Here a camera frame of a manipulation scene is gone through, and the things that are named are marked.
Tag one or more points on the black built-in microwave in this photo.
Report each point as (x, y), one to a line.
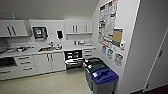
(7, 62)

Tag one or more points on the tan cork board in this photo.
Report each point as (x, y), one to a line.
(117, 37)

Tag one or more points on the small white wall notice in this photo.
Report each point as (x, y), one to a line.
(118, 59)

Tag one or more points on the wide white cabinet drawer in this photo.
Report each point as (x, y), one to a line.
(8, 72)

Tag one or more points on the black wall soap dispenser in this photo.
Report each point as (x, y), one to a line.
(59, 34)

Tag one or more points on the small green wall notice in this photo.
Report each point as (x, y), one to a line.
(110, 53)

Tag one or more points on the blue recycling bin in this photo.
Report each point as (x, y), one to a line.
(98, 67)

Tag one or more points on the white base cabinet door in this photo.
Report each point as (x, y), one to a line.
(42, 64)
(58, 62)

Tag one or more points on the chrome sink faucet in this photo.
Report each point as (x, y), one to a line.
(51, 44)

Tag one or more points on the white room door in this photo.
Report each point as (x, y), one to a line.
(160, 60)

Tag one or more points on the white wall cabinet door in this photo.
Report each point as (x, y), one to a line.
(69, 26)
(5, 29)
(88, 26)
(80, 26)
(20, 28)

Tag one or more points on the counter dish drying rack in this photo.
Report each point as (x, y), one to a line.
(16, 49)

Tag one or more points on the small blue wall notice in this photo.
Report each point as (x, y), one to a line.
(103, 50)

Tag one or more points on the grey paper towel dispenser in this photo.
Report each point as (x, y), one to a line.
(40, 32)

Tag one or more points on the small blue bottle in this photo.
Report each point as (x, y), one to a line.
(14, 16)

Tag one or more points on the stainless steel dishwasher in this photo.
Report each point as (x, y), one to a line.
(75, 63)

